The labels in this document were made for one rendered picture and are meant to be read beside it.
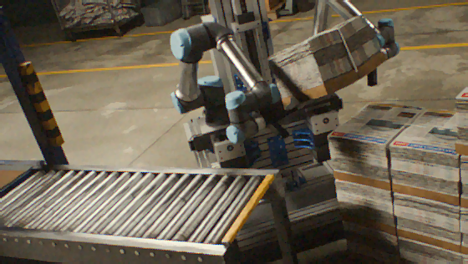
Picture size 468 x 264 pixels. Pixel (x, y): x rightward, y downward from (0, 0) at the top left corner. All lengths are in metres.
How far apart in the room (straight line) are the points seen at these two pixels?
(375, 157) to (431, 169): 0.24
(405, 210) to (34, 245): 1.50
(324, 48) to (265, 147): 0.81
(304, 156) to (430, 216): 0.87
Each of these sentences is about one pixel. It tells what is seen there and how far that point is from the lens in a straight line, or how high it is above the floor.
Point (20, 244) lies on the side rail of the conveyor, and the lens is 2.35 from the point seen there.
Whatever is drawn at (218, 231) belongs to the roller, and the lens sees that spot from 1.87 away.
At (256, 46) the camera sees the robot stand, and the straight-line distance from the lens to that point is 2.69.
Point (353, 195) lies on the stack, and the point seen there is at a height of 0.54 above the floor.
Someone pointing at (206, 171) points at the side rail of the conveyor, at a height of 0.80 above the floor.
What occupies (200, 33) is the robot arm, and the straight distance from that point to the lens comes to 2.23.
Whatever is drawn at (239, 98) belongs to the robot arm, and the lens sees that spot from 2.00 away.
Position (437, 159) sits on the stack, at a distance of 2.08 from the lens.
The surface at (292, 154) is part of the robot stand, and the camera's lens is 2.79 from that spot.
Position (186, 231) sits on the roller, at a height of 0.79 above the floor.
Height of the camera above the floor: 1.83
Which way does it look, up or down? 27 degrees down
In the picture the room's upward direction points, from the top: 12 degrees counter-clockwise
